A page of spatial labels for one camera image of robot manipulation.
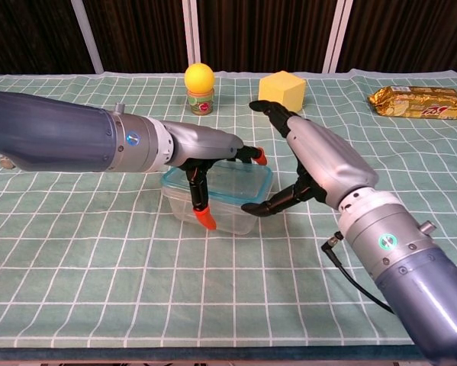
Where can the small jar with green label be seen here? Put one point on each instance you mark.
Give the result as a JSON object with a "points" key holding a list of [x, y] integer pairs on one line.
{"points": [[200, 103]]}

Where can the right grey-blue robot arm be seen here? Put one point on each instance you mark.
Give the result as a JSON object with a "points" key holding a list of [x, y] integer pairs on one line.
{"points": [[415, 274]]}

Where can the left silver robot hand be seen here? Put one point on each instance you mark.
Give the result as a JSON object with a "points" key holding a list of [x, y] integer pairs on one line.
{"points": [[205, 143]]}

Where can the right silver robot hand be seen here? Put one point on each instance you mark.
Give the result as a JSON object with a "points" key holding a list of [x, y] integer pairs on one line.
{"points": [[331, 160]]}

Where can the gold foil biscuit packet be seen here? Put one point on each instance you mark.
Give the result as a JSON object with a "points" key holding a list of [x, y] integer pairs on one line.
{"points": [[415, 103]]}

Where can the yellow foam cube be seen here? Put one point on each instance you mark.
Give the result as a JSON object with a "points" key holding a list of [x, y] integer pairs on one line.
{"points": [[281, 91]]}

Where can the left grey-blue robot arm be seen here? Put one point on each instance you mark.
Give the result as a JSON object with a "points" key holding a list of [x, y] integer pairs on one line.
{"points": [[52, 133]]}

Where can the white partition frame post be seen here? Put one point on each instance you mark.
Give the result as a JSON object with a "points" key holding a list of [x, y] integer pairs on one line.
{"points": [[194, 30], [86, 38], [336, 34]]}

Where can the clear blue plastic container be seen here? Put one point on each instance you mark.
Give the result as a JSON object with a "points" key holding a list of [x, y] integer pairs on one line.
{"points": [[235, 183]]}

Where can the green checked tablecloth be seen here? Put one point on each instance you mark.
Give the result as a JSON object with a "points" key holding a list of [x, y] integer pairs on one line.
{"points": [[117, 267]]}

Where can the yellow ball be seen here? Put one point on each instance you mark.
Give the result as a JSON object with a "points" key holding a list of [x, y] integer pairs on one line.
{"points": [[199, 76]]}

